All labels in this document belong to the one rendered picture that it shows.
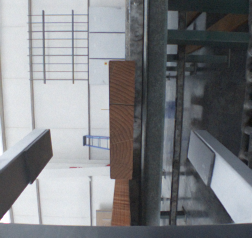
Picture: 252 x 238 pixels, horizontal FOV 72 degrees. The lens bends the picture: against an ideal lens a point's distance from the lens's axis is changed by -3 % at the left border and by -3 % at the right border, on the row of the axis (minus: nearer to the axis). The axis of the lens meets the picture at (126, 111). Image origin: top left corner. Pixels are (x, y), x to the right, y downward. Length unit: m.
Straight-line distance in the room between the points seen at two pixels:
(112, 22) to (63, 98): 3.11
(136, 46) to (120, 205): 0.32
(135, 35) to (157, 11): 0.06
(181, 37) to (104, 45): 5.19
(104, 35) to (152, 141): 5.85
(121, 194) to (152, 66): 0.24
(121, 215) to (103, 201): 7.57
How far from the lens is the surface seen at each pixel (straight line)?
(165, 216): 2.84
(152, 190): 0.43
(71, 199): 8.00
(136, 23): 0.43
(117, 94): 0.19
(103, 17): 6.35
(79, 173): 6.38
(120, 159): 0.22
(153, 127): 0.38
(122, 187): 0.34
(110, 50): 6.03
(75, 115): 6.78
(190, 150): 0.16
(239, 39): 1.10
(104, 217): 7.95
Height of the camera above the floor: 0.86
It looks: 1 degrees down
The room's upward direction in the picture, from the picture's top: 89 degrees counter-clockwise
